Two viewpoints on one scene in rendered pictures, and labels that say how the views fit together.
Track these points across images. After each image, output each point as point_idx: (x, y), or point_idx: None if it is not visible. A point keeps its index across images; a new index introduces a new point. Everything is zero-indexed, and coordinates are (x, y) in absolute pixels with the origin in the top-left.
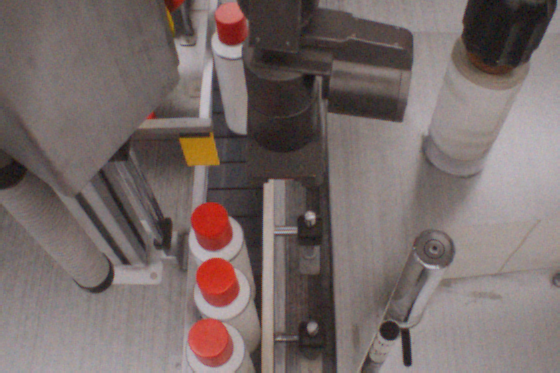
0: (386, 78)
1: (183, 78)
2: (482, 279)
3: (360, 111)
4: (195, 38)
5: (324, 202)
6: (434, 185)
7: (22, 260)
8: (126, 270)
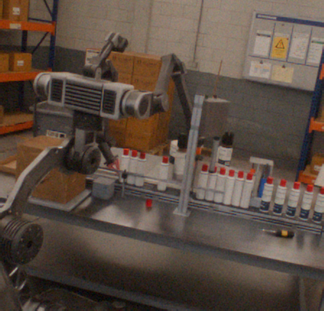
0: (204, 137)
1: (137, 199)
2: None
3: (205, 142)
4: (125, 195)
5: None
6: None
7: (178, 223)
8: (186, 212)
